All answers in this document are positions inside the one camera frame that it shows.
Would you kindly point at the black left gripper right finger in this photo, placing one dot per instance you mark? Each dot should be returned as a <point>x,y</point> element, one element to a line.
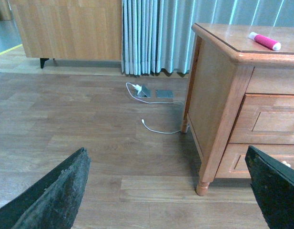
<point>272,183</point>

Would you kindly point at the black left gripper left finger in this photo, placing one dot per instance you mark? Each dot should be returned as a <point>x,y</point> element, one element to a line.
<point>53,201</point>

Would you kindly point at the pink marker with white cap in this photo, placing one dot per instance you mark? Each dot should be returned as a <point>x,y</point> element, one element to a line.
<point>265,41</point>

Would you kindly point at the wooden nightstand dresser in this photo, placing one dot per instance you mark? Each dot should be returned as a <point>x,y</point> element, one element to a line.
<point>226,66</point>

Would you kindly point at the open floor socket box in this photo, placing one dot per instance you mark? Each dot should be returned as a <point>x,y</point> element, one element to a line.
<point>142,91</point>

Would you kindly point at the closed floor socket cover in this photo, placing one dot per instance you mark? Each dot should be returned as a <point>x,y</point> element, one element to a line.
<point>164,94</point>

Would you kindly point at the light wooden cabinet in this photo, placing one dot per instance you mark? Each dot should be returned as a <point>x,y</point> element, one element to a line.
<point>87,30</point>

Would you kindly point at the grey pleated curtain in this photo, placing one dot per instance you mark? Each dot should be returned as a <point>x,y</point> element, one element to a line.
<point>161,34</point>

